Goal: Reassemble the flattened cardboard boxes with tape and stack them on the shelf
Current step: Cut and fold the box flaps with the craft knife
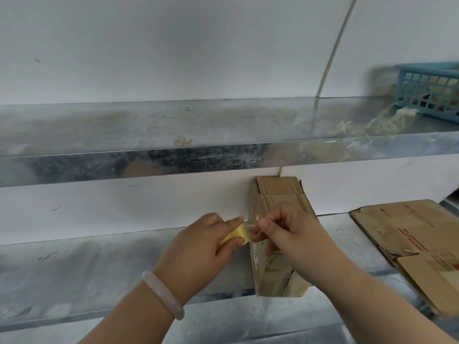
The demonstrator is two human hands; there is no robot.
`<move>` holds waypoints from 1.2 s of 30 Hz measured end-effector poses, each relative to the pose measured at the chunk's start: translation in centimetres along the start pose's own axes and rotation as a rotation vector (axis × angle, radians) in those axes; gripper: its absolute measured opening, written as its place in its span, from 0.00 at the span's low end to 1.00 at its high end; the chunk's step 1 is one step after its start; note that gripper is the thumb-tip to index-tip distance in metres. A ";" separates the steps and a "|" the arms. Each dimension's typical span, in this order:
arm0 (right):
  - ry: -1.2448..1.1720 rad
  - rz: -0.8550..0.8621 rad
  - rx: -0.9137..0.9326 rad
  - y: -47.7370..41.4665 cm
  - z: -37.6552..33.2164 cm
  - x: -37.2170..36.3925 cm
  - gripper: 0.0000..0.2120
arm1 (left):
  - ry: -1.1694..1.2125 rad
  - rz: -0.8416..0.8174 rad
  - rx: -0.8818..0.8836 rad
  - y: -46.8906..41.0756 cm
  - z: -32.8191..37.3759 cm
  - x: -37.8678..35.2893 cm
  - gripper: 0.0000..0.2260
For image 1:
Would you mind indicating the person's left hand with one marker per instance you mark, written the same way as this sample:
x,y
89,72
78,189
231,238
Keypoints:
x,y
193,257

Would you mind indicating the large red-printed cardboard box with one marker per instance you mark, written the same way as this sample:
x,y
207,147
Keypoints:
x,y
394,222

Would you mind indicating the pile of clear tape scraps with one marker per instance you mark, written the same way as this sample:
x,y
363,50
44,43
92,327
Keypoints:
x,y
380,125

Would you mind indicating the small labelled cardboard box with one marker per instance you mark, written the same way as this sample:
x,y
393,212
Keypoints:
x,y
276,189

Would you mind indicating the person's right forearm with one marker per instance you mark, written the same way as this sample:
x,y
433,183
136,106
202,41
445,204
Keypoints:
x,y
387,311

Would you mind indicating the blue plastic basket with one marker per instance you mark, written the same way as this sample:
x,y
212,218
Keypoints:
x,y
405,69

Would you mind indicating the small crumpled tape scrap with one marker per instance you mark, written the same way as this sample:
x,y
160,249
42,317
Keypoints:
x,y
183,141

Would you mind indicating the yellow tape roll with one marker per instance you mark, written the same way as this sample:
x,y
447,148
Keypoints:
x,y
238,234

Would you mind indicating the person's right hand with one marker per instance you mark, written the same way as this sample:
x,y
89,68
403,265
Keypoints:
x,y
304,247

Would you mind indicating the pile of assorted small items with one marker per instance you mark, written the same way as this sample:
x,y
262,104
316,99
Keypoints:
x,y
441,91

